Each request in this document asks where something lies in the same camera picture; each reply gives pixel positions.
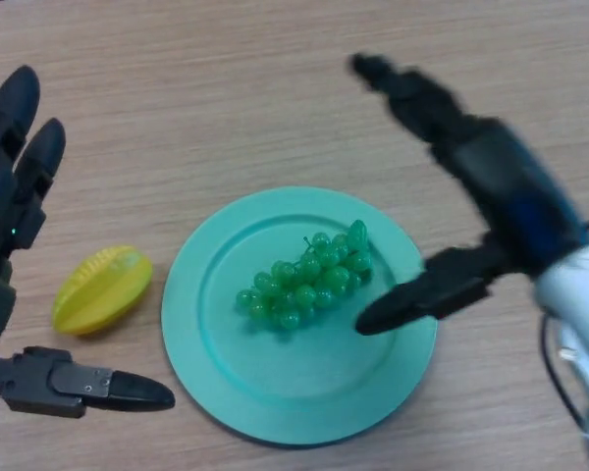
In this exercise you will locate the green grapes bunch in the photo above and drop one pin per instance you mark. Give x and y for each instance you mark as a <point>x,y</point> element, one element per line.
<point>309,279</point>

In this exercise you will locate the yellow starfruit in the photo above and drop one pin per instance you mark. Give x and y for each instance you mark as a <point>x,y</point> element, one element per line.
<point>103,289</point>

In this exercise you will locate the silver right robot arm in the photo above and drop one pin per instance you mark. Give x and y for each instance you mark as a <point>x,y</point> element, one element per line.
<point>576,338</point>

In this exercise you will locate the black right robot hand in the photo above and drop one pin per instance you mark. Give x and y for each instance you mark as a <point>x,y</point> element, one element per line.
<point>496,196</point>

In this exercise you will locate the green round plate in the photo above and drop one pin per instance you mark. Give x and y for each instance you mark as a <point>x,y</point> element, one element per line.
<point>299,343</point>

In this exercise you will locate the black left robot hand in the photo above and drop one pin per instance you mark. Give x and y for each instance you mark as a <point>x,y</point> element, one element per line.
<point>10,206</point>

